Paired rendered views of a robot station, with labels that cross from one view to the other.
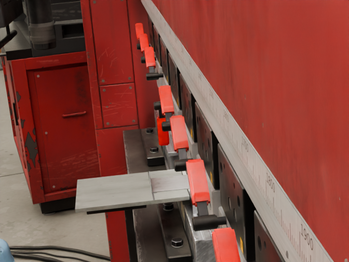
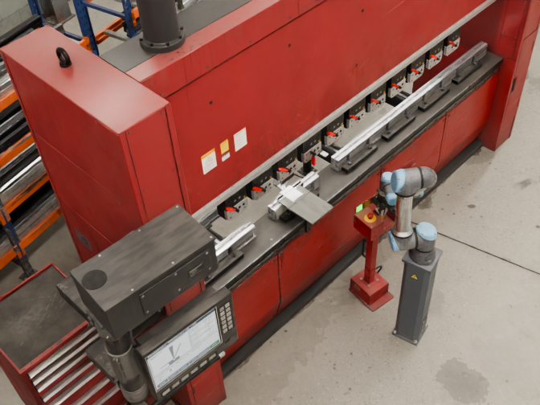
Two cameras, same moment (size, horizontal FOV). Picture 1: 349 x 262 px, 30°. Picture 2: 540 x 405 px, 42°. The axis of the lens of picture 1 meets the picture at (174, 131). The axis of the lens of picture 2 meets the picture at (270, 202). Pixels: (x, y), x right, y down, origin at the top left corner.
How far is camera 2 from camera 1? 463 cm
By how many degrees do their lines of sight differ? 100
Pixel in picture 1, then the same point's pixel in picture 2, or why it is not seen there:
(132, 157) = (236, 271)
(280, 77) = (403, 48)
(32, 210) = not seen: outside the picture
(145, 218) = (292, 223)
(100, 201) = (322, 204)
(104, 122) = not seen: hidden behind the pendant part
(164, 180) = (293, 198)
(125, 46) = not seen: hidden behind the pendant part
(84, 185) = (315, 217)
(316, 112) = (412, 43)
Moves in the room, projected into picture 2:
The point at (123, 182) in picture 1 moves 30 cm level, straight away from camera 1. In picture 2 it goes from (304, 208) to (267, 238)
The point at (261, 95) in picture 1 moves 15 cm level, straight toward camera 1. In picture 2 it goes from (397, 57) to (416, 49)
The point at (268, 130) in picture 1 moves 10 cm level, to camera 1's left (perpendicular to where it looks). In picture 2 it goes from (398, 59) to (411, 66)
